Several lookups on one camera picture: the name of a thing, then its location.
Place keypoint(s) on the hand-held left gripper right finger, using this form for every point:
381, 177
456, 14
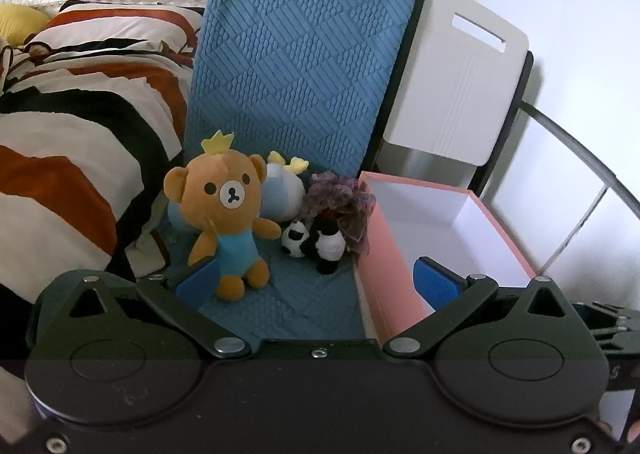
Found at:
435, 284

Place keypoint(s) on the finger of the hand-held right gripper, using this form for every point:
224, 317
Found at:
617, 326

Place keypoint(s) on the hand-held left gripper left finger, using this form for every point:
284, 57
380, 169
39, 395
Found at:
197, 284

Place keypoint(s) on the pink cardboard box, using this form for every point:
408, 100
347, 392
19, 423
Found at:
380, 234

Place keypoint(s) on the brown teddy bear plush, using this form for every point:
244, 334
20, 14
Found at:
225, 194

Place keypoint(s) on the small black white plush ball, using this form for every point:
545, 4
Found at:
295, 237

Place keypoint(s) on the black white plush toy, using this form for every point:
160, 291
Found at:
327, 246

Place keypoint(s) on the white and blue plush toy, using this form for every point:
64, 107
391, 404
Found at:
282, 194

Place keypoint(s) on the purple tulle scrunchie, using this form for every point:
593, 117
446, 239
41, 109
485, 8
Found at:
345, 194

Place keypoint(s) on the thin dark rod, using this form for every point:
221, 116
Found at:
575, 231

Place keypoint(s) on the dark curved pole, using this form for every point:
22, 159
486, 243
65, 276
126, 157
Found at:
575, 144

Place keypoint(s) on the striped blanket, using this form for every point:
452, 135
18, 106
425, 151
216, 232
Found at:
75, 134

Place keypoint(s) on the blue textured cushion mat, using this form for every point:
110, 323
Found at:
300, 59

